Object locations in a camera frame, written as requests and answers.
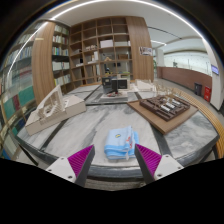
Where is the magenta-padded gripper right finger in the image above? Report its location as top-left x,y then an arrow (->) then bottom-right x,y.
134,143 -> 185,185

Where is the black building model grey base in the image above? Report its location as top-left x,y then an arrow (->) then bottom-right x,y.
99,75 -> 129,103

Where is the white architectural building model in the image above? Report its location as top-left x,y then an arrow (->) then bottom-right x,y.
24,84 -> 87,136

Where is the white wall poster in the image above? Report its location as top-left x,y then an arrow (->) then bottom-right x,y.
138,46 -> 154,57

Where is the light blue printed towel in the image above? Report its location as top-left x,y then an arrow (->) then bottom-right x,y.
104,125 -> 140,161

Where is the red box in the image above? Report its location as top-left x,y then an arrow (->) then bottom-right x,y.
203,85 -> 213,103

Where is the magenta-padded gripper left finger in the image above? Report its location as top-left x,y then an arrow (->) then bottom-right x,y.
45,144 -> 96,188

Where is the small white architectural model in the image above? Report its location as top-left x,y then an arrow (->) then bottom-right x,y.
133,79 -> 156,93

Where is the wooden open shelf unit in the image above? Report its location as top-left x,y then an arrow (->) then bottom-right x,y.
51,16 -> 133,91

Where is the dark waste bin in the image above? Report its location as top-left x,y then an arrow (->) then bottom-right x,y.
194,82 -> 203,98

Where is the brown building model on board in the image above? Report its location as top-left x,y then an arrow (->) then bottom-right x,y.
126,94 -> 199,135

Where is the wall-mounted display screen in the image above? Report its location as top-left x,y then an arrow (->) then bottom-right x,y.
210,64 -> 220,76

